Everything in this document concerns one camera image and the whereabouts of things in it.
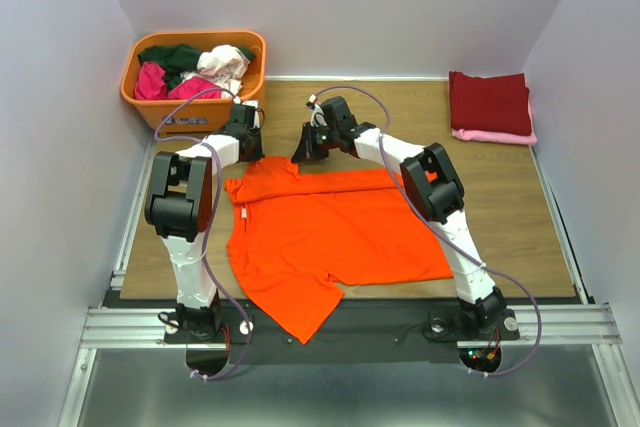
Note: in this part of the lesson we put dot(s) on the orange t-shirt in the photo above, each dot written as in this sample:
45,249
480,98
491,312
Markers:
299,238

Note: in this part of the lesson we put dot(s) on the pale pink garment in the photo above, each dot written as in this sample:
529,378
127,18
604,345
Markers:
219,74

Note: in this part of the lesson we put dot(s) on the orange plastic laundry basket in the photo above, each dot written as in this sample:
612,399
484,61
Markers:
200,115

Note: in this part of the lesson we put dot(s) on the magenta garment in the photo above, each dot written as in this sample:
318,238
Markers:
151,86

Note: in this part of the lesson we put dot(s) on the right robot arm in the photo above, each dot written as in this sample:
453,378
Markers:
430,185

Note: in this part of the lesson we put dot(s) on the folded dark red t-shirt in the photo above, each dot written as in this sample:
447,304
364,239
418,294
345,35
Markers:
493,104

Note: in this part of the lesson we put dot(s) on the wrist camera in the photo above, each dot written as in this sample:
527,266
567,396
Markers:
317,116
259,114

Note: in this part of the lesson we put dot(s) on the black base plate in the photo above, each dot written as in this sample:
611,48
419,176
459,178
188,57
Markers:
356,332

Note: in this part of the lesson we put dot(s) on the folded pink t-shirt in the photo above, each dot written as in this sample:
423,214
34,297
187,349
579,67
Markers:
495,137

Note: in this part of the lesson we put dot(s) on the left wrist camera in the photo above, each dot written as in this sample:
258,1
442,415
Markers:
259,114

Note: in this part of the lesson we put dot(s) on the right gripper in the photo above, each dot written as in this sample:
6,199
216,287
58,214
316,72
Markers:
305,150

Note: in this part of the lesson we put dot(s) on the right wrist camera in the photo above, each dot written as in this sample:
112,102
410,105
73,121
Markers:
317,116

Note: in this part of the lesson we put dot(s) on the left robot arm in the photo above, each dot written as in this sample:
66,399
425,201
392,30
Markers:
181,204

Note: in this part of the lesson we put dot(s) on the dark green garment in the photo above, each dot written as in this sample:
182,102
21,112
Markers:
174,59

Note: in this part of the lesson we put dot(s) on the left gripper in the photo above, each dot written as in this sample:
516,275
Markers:
256,154

